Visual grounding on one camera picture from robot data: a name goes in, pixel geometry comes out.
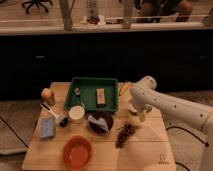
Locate green pepper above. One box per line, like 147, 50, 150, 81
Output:
129, 106, 152, 116

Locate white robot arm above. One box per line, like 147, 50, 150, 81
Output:
129, 76, 213, 171

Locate white paper cup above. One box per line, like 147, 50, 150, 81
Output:
69, 105, 85, 123

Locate yellow sticks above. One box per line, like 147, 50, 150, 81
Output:
119, 82, 132, 96

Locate dark bowl with cloth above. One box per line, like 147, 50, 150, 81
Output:
88, 112, 113, 134

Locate wooden block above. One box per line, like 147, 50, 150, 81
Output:
96, 88, 105, 106

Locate green plastic tray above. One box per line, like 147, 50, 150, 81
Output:
64, 77, 118, 113

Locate small black white toy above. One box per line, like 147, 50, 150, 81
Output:
74, 88, 81, 97

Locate orange plastic bowl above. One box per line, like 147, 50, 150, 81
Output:
62, 135, 93, 171

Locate white dish brush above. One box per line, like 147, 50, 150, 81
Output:
40, 103, 68, 127

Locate blue sponge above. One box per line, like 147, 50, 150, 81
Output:
40, 117, 55, 139

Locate seated person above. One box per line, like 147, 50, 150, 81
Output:
134, 0, 193, 23

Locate yellow apple toy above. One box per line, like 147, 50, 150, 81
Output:
41, 88, 56, 106

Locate office chair base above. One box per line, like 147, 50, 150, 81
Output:
22, 0, 53, 14

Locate black cable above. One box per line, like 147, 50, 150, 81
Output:
165, 125, 211, 171

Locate wooden post right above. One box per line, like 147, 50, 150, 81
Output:
123, 0, 133, 29

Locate wooden post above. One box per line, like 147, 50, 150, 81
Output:
59, 0, 72, 31
123, 0, 133, 29

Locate wooden post left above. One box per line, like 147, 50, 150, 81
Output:
59, 0, 72, 31

